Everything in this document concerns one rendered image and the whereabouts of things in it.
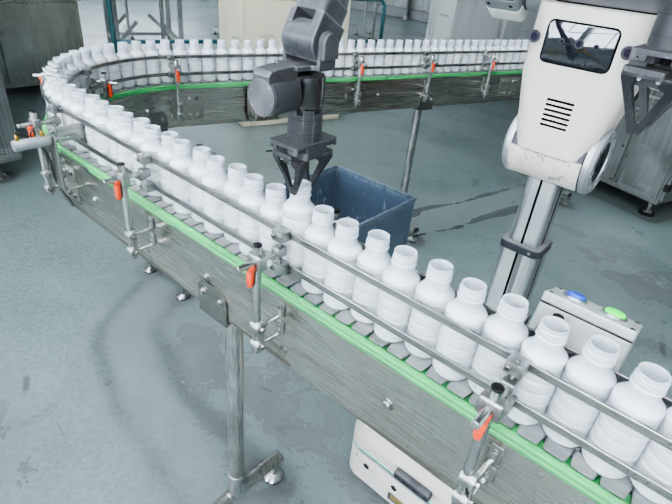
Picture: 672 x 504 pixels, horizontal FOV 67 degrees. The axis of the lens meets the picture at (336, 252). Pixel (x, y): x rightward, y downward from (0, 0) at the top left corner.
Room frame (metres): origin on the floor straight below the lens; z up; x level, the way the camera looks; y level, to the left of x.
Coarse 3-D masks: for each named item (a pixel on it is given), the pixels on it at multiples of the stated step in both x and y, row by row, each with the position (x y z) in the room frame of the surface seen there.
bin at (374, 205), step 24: (336, 168) 1.54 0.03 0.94; (264, 192) 1.31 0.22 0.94; (288, 192) 1.37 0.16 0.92; (312, 192) 1.46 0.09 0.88; (336, 192) 1.54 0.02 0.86; (360, 192) 1.48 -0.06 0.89; (384, 192) 1.42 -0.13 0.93; (360, 216) 1.47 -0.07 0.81; (384, 216) 1.24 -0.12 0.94; (408, 216) 1.34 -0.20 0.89; (360, 240) 1.16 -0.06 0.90
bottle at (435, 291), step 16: (432, 272) 0.63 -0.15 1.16; (448, 272) 0.63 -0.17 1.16; (416, 288) 0.64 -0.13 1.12; (432, 288) 0.63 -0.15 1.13; (448, 288) 0.63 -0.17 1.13; (432, 304) 0.62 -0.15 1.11; (416, 320) 0.63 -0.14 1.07; (432, 320) 0.62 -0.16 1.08; (416, 336) 0.62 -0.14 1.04; (432, 336) 0.61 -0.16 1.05; (416, 352) 0.62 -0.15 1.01
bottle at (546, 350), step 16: (544, 320) 0.54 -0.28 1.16; (560, 320) 0.54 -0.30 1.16; (544, 336) 0.52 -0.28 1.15; (560, 336) 0.51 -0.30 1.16; (528, 352) 0.52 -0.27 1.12; (544, 352) 0.51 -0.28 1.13; (560, 352) 0.51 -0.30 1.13; (544, 368) 0.50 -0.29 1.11; (560, 368) 0.50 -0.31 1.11; (528, 384) 0.50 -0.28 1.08; (544, 384) 0.50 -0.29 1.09; (528, 400) 0.50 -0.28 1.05; (544, 400) 0.50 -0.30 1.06; (512, 416) 0.51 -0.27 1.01; (528, 416) 0.50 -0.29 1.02
